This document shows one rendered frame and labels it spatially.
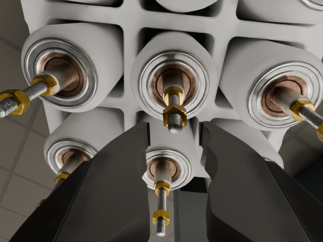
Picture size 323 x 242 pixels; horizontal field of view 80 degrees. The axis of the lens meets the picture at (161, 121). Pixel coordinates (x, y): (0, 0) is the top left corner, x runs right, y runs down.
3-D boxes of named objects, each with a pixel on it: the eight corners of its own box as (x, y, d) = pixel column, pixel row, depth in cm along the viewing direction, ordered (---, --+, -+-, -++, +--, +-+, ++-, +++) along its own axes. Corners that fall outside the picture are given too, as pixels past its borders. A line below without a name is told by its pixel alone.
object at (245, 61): (206, 86, 39) (230, 134, 23) (210, 34, 35) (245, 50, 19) (254, 85, 39) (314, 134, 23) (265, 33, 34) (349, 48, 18)
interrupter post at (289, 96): (267, 105, 22) (282, 119, 19) (273, 85, 21) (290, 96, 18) (290, 105, 22) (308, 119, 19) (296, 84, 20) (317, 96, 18)
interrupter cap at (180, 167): (152, 193, 29) (151, 197, 28) (125, 157, 26) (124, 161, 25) (199, 178, 27) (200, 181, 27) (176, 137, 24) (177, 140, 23)
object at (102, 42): (88, 74, 39) (32, 114, 23) (79, 20, 34) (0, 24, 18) (136, 75, 39) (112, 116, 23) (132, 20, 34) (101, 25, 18)
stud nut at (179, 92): (169, 108, 19) (169, 112, 18) (159, 94, 18) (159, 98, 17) (187, 97, 18) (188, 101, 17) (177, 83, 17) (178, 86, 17)
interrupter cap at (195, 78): (174, 127, 23) (174, 130, 23) (124, 87, 21) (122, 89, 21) (223, 83, 21) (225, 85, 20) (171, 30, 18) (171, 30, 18)
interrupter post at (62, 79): (55, 85, 21) (37, 96, 19) (49, 63, 20) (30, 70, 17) (77, 85, 21) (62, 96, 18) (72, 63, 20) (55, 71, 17)
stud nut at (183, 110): (170, 128, 15) (170, 134, 15) (157, 112, 15) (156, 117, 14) (191, 116, 15) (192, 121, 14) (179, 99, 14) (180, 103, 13)
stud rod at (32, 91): (52, 84, 20) (-8, 118, 13) (49, 74, 19) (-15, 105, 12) (61, 84, 20) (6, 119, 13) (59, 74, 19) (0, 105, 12)
